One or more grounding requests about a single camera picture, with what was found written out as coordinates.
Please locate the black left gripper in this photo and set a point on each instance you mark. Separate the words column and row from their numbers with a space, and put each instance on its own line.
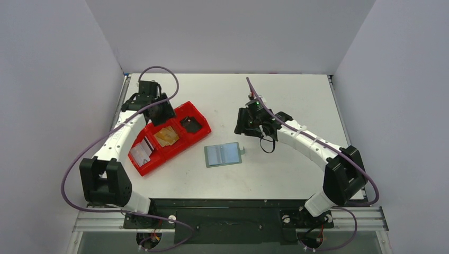
column 168, row 114

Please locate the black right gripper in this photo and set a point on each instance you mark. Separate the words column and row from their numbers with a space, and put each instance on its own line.
column 241, row 121

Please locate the green leather card holder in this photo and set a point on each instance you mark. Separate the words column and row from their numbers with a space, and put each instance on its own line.
column 223, row 154

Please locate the gold VIP card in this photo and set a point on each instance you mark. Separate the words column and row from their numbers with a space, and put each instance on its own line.
column 170, row 135
column 159, row 136

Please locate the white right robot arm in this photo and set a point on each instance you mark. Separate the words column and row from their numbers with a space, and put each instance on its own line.
column 343, row 168

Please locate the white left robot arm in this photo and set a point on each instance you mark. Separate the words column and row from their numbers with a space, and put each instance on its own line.
column 104, row 179

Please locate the black card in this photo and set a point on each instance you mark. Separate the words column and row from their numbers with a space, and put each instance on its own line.
column 191, row 125

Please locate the white magnetic stripe card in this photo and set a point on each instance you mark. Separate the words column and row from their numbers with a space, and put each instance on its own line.
column 147, row 146

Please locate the white VIP card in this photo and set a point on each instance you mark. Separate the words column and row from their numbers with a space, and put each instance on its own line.
column 139, row 155

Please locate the red right bin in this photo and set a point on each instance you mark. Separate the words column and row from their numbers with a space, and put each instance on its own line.
column 188, row 109

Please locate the red middle bin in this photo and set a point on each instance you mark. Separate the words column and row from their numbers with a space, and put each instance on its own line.
column 168, row 151

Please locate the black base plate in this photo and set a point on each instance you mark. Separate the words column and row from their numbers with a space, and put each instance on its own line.
column 222, row 221

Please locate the aluminium frame rail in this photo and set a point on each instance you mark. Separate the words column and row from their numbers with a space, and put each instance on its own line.
column 369, row 235

